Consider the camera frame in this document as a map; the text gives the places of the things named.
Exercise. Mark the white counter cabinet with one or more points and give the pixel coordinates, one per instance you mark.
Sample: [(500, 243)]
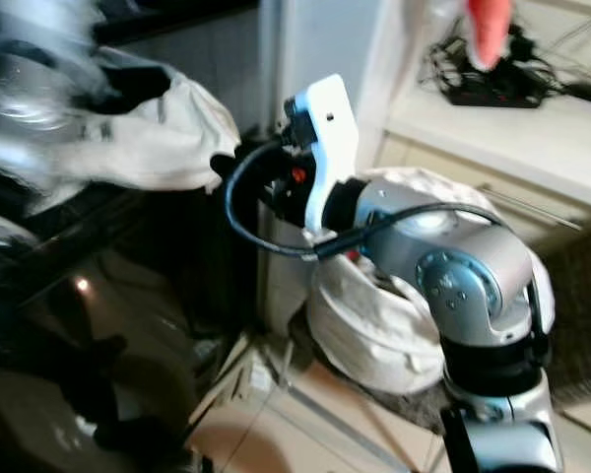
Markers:
[(512, 138)]

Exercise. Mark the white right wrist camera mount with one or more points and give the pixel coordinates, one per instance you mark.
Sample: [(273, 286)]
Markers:
[(330, 128)]

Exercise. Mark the orange hanging cloth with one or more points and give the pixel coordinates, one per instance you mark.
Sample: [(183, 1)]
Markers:
[(491, 30)]

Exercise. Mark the white cloth garment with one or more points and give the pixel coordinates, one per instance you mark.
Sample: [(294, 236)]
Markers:
[(187, 138)]

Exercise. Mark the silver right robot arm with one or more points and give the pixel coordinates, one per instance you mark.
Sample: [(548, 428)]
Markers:
[(463, 276)]

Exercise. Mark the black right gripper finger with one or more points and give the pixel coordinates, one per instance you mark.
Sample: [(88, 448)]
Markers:
[(236, 175), (246, 155)]

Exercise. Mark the white fabric laundry basket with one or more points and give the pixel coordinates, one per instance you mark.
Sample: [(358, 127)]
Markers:
[(374, 335)]

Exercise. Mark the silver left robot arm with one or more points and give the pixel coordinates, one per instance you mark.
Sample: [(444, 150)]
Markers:
[(30, 59)]

